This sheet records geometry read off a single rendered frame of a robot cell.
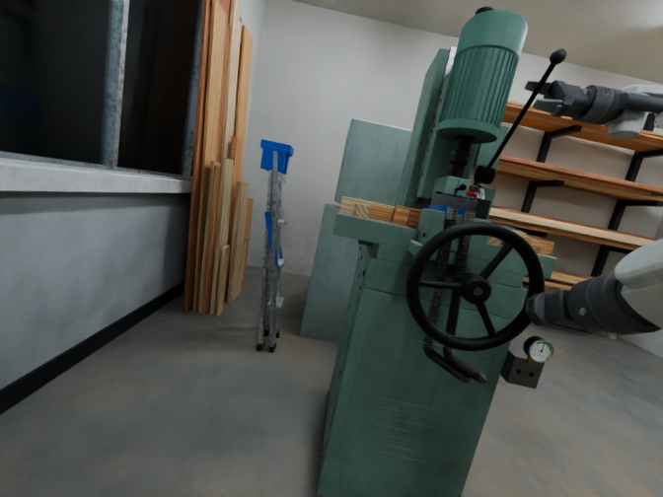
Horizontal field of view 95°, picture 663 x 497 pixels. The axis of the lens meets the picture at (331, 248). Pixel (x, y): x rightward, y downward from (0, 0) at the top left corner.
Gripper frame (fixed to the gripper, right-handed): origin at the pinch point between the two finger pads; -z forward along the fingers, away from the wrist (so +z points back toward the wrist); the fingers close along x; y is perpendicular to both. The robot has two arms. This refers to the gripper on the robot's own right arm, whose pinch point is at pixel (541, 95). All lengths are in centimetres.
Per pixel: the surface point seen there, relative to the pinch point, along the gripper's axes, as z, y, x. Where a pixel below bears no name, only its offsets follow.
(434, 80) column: -24.1, 11.3, -26.7
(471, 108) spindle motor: -16.7, 5.4, 2.9
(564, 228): 151, 156, -133
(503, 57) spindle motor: -11.8, -5.1, -6.4
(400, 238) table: -29, 28, 35
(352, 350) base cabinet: -35, 54, 59
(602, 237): 188, 159, -134
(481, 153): -1.8, 26.4, -11.6
